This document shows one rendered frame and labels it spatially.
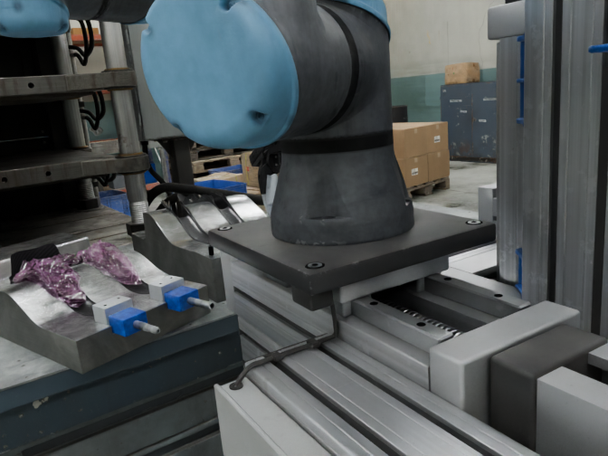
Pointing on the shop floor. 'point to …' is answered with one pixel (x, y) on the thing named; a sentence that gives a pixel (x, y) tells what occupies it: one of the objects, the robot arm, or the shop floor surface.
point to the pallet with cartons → (422, 156)
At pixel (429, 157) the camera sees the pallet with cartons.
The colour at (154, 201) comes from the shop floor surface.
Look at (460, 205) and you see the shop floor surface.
